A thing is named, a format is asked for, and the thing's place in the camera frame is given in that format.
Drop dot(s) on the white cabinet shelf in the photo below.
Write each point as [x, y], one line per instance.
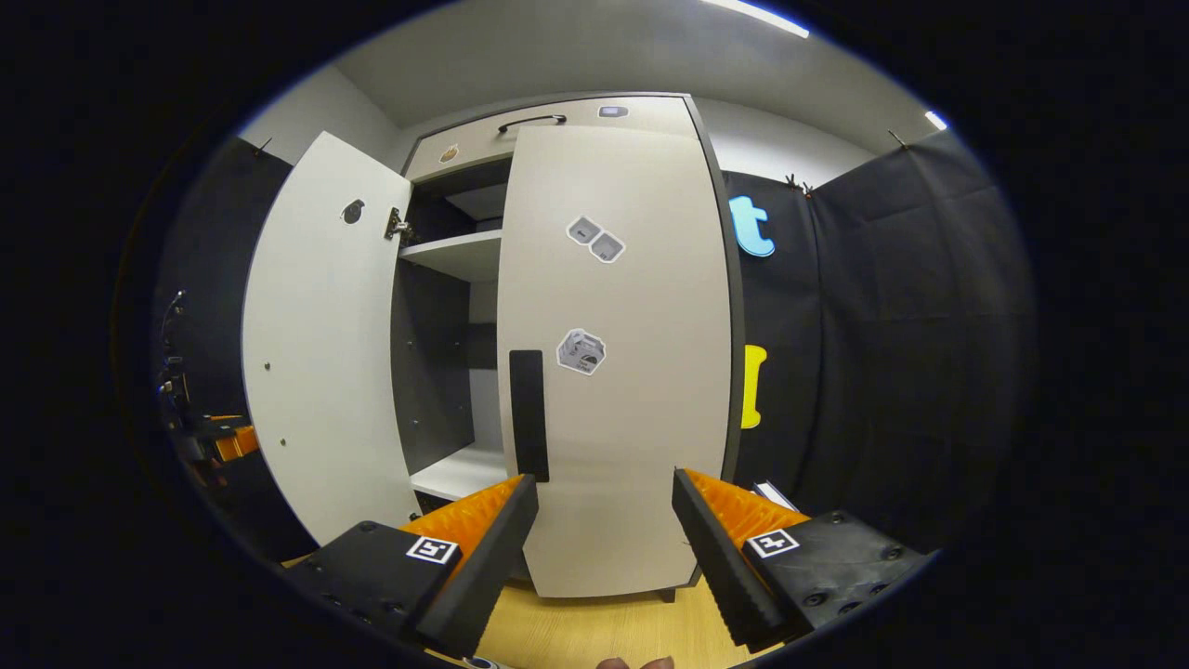
[464, 474]
[464, 253]

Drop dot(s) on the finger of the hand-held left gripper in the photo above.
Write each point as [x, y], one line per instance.
[237, 441]

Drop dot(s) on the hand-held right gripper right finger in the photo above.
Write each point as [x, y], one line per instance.
[711, 557]

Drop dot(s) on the long ceiling light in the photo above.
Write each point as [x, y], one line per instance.
[757, 17]

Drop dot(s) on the small ceiling light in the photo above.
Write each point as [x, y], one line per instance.
[935, 120]

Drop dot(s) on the metal door hinge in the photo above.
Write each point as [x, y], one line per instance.
[398, 225]

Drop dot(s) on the beige cabinet drawer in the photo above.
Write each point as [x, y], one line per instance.
[650, 113]

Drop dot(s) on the white cabinet door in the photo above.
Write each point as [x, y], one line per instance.
[641, 427]
[325, 353]

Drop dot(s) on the grey and white cabinet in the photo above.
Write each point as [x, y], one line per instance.
[432, 372]

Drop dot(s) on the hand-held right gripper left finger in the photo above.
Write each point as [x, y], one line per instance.
[483, 562]

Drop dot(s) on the white book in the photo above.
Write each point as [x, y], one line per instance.
[773, 495]

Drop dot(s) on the black backdrop cloth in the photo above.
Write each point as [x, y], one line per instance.
[892, 353]

